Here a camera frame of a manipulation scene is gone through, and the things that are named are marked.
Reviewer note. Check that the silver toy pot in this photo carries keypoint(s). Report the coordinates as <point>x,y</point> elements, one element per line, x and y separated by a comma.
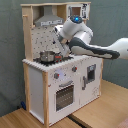
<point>47,56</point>

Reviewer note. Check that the black toy stovetop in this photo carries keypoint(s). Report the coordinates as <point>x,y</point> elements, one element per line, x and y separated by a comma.
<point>58,59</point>

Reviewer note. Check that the left red stove knob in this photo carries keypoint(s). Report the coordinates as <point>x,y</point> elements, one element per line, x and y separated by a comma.
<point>56,75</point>

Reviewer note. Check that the toy oven door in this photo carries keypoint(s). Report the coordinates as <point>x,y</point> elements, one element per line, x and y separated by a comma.
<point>64,97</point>

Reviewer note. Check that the grey cabinet door handle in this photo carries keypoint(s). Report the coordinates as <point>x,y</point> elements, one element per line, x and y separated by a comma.
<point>84,83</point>

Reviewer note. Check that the right red stove knob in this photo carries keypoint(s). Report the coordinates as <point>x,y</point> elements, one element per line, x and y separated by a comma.
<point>74,69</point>

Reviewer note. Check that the wooden toy kitchen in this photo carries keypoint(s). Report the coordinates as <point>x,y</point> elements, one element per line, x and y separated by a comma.
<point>40,84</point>

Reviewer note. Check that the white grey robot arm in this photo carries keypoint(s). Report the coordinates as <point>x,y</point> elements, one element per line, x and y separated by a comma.
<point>74,36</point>

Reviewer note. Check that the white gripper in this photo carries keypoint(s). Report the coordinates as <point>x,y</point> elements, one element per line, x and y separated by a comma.
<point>61,43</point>

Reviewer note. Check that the grey range hood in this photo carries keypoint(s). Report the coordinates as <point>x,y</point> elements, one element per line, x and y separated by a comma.
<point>48,18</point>

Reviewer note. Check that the red stove knob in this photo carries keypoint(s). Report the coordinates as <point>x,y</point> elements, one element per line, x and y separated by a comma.
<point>74,69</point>
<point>56,75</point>

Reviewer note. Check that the toy microwave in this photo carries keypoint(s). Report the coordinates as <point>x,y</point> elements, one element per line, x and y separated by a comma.
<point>82,10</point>

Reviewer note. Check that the grey dishwasher panel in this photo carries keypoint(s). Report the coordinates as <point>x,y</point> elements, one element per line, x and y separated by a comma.
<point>91,73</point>

